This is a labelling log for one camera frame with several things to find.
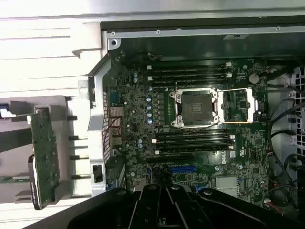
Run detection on blue expansion slot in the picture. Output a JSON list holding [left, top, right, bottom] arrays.
[[168, 166, 196, 174]]

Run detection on silver chipset heatsink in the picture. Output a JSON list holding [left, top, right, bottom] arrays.
[[215, 176, 239, 198]]

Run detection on black expansion slot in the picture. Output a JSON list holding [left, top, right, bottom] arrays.
[[145, 155, 195, 165]]

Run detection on RAM slot white latches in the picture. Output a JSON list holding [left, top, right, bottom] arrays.
[[152, 134, 236, 144], [154, 146, 235, 156], [146, 73, 233, 82], [145, 62, 233, 71]]

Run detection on open black PC case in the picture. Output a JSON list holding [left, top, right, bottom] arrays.
[[87, 8, 305, 215]]

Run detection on green motherboard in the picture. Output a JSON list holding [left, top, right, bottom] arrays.
[[104, 47, 275, 210]]

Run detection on CPU socket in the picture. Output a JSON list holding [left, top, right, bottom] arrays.
[[169, 88, 220, 127]]

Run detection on thin socket locking lever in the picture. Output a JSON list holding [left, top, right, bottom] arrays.
[[173, 81, 179, 120]]

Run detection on green RAM stick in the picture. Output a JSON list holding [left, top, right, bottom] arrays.
[[0, 176, 33, 184]]

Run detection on grey parts rack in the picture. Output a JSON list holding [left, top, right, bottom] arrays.
[[0, 95, 92, 208]]

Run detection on silver perforated disk bay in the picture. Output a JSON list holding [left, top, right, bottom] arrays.
[[266, 66, 305, 167]]

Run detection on black internal cable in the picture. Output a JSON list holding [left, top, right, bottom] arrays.
[[266, 100, 305, 191]]

